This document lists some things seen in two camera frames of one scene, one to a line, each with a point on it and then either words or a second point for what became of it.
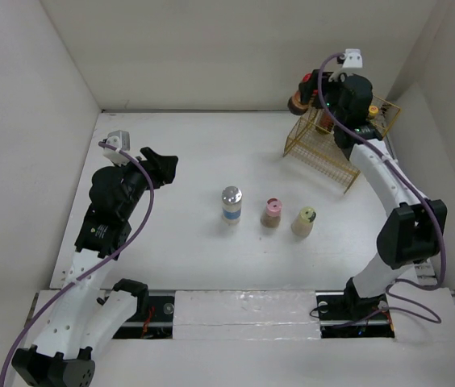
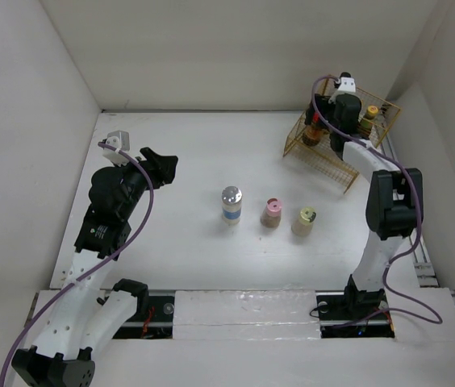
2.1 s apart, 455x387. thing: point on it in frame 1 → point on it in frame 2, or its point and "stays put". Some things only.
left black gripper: x=160 y=167 stays put
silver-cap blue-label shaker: x=231 y=197 stays put
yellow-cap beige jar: x=302 y=224 stays put
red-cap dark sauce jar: x=295 y=105 → x=314 y=133
